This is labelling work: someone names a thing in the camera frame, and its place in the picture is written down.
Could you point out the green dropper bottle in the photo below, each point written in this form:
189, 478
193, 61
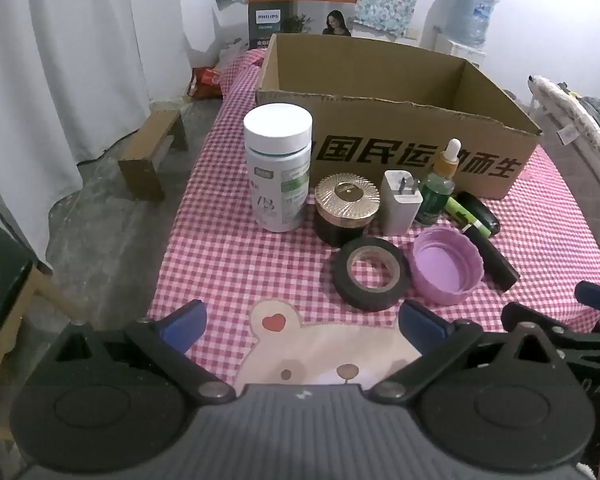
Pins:
432, 195

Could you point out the green tube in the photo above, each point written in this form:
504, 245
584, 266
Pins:
460, 212

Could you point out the wooden stool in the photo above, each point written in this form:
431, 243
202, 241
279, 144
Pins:
140, 170

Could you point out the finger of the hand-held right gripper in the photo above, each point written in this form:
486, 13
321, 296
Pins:
597, 296
535, 317

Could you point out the white curtain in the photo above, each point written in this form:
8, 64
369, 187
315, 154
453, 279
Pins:
55, 60

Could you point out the white supplement bottle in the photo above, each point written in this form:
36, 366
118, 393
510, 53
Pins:
275, 185

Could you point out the red snack bag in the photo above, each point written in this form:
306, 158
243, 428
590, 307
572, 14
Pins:
207, 80

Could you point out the white fleece blanket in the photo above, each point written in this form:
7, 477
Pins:
565, 110

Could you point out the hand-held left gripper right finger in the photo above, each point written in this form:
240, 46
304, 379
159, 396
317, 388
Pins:
420, 322

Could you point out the purple plastic lid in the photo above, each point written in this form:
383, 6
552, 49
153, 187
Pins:
440, 265

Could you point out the pink checkered tablecloth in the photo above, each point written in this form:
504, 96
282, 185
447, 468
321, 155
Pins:
220, 260

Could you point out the grey bed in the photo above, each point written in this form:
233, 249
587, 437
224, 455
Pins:
585, 185

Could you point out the black lipstick tube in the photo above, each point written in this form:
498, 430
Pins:
495, 260

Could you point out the black tape roll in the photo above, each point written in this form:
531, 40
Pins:
345, 285

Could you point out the brown cardboard box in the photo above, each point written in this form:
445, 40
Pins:
380, 125

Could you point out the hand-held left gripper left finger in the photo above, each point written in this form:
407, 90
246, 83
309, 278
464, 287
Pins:
185, 325

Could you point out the white charger plug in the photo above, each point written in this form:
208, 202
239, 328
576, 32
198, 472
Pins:
400, 210

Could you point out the dark jar with gold lid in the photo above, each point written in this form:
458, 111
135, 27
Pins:
347, 195

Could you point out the wooden chair dark cushion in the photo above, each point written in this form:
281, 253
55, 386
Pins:
0, 270

